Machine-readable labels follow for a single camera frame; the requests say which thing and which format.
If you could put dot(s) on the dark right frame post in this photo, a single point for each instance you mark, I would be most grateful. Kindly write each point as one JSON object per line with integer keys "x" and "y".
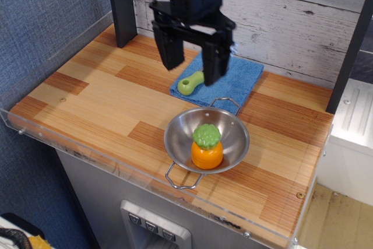
{"x": 350, "y": 57}

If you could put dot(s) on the grey spatula green handle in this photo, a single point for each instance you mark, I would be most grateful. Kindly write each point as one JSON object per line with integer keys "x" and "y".
{"x": 186, "y": 86}

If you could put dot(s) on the blue folded towel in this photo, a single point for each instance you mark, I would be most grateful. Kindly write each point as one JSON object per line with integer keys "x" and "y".
{"x": 229, "y": 92}

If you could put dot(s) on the white toy appliance top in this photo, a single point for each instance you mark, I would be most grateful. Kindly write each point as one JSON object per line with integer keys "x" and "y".
{"x": 353, "y": 119}

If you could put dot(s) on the clear acrylic table guard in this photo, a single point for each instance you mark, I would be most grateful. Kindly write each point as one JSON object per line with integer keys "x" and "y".
{"x": 103, "y": 109}

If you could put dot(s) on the silver toy fridge cabinet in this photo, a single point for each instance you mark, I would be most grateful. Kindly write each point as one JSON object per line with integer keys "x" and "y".
{"x": 100, "y": 194}

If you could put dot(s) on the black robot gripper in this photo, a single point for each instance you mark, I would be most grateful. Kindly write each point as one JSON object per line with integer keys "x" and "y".
{"x": 199, "y": 22}

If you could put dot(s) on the yellow object bottom corner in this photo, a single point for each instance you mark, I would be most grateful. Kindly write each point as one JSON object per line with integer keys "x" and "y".
{"x": 37, "y": 242}

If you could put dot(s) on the silver water dispenser panel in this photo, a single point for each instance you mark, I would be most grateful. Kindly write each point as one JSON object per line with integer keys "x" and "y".
{"x": 146, "y": 229}

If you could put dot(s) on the dark left frame post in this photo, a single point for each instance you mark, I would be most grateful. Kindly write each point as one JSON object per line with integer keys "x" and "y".
{"x": 124, "y": 21}

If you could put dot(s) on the steel bowl with wire handles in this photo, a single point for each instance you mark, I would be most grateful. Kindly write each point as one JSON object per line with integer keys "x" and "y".
{"x": 178, "y": 140}

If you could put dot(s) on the orange toy carrot green top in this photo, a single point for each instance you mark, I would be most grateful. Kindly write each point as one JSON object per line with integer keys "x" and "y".
{"x": 207, "y": 149}

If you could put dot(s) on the dark frame post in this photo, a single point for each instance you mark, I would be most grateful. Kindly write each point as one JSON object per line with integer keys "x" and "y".
{"x": 124, "y": 21}
{"x": 350, "y": 57}

